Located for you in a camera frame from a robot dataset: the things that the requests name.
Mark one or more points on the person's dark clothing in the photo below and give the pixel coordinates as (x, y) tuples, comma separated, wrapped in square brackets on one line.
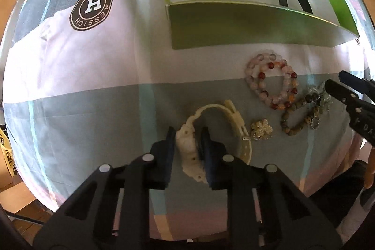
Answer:
[(337, 191)]

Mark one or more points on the cream white wrist watch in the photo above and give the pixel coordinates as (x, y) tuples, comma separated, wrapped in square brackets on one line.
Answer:
[(187, 147)]

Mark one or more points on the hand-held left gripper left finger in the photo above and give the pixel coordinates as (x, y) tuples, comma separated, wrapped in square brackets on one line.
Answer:
[(170, 150)]

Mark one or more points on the pearl flower brooch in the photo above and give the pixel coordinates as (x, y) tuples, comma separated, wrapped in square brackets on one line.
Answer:
[(262, 128)]

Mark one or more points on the person's right hand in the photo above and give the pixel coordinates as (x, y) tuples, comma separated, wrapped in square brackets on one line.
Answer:
[(370, 168)]

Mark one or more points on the yellow bag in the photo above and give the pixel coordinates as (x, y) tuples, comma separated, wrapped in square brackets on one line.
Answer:
[(6, 153)]

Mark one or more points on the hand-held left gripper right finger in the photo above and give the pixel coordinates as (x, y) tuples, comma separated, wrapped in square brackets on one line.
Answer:
[(205, 150)]

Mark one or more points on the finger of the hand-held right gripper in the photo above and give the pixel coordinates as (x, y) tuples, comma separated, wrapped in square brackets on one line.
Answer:
[(339, 90), (356, 81)]

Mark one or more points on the patchwork printed bedsheet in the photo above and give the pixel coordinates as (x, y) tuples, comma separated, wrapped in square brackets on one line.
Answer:
[(88, 77)]

